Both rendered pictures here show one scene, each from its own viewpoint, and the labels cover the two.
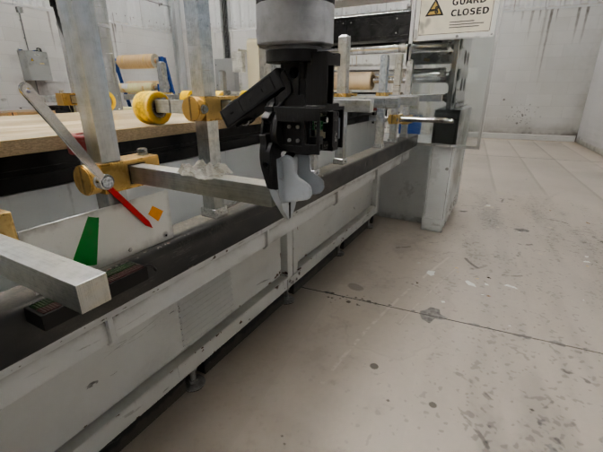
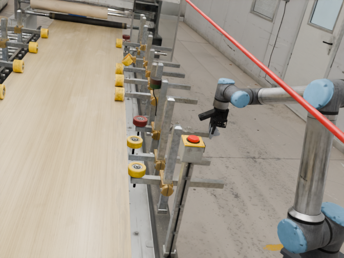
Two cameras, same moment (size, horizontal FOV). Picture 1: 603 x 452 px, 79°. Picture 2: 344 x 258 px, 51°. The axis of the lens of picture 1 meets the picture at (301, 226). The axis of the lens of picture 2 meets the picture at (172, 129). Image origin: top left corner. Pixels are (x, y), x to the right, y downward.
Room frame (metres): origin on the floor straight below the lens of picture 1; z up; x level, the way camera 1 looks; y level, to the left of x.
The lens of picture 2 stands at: (-0.81, 1.49, 1.78)
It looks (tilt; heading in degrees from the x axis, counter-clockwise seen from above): 26 degrees down; 318
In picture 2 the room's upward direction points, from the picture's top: 11 degrees clockwise
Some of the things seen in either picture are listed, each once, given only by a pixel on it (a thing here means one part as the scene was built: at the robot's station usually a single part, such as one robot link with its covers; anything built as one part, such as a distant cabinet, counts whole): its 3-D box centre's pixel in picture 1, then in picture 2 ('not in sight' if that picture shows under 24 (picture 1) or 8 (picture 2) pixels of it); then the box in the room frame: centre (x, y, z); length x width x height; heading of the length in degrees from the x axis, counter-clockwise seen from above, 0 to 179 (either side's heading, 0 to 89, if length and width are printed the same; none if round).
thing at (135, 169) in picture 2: not in sight; (135, 176); (0.28, 0.68, 0.85); 0.08 x 0.08 x 0.11
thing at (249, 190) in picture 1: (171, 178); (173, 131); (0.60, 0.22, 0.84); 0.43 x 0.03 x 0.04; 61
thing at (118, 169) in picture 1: (118, 172); (155, 130); (0.64, 0.32, 0.85); 0.13 x 0.06 x 0.05; 151
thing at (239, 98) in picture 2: not in sight; (237, 96); (0.36, 0.02, 1.14); 0.12 x 0.12 x 0.09; 79
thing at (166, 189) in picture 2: not in sight; (165, 183); (0.20, 0.57, 0.84); 0.13 x 0.06 x 0.05; 151
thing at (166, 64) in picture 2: (369, 99); (157, 63); (1.47, -0.26, 0.95); 0.36 x 0.03 x 0.03; 61
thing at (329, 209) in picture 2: not in sight; (329, 225); (-0.32, 0.00, 0.79); 0.17 x 0.15 x 0.18; 79
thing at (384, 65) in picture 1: (381, 107); (142, 51); (1.92, -0.40, 0.90); 0.03 x 0.03 x 0.48; 61
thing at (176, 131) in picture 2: not in sight; (168, 173); (0.18, 0.58, 0.91); 0.03 x 0.03 x 0.48; 61
